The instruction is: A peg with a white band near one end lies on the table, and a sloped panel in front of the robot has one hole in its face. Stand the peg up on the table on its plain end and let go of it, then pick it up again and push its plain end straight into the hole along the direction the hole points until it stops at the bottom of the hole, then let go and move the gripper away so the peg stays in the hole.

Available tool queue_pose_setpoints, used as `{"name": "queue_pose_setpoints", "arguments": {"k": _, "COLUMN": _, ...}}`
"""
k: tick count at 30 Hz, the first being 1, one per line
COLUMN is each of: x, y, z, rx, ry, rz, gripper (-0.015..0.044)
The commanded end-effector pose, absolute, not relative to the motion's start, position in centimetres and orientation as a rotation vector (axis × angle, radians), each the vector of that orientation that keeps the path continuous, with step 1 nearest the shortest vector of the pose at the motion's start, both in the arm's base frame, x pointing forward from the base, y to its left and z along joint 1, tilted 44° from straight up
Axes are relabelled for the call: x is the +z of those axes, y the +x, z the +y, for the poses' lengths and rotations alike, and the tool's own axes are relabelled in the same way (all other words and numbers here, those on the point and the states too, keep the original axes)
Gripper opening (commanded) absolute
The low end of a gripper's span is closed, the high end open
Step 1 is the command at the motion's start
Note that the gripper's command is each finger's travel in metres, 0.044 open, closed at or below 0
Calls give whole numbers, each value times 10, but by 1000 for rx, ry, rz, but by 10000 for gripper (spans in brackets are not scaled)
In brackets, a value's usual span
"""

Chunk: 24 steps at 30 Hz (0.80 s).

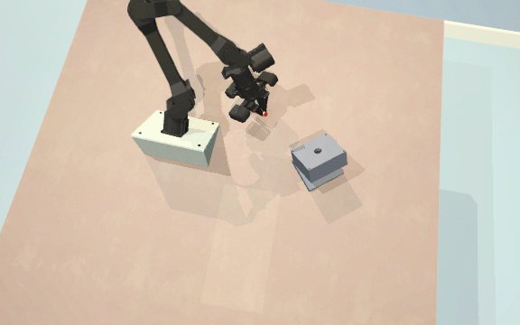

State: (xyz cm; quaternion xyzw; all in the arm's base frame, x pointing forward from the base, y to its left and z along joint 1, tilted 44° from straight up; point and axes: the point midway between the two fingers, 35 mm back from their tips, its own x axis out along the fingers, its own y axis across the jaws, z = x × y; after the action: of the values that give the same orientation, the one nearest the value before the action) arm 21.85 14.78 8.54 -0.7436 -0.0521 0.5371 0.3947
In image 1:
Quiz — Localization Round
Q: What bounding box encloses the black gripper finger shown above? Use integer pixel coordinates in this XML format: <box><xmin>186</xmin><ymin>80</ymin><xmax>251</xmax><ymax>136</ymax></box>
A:
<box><xmin>248</xmin><ymin>104</ymin><xmax>263</xmax><ymax>116</ymax></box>
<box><xmin>256</xmin><ymin>91</ymin><xmax>270</xmax><ymax>112</ymax></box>

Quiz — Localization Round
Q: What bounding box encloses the light grey sloped panel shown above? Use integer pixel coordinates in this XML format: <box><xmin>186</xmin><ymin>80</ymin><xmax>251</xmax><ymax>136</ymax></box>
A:
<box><xmin>291</xmin><ymin>134</ymin><xmax>348</xmax><ymax>191</ymax></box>

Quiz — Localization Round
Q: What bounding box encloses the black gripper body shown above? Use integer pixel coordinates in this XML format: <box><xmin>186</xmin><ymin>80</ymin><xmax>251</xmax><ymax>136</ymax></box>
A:
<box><xmin>228</xmin><ymin>71</ymin><xmax>278</xmax><ymax>123</ymax></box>

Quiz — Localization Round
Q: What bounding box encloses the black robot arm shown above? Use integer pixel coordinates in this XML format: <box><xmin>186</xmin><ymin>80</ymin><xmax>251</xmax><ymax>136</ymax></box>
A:
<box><xmin>127</xmin><ymin>0</ymin><xmax>275</xmax><ymax>138</ymax></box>

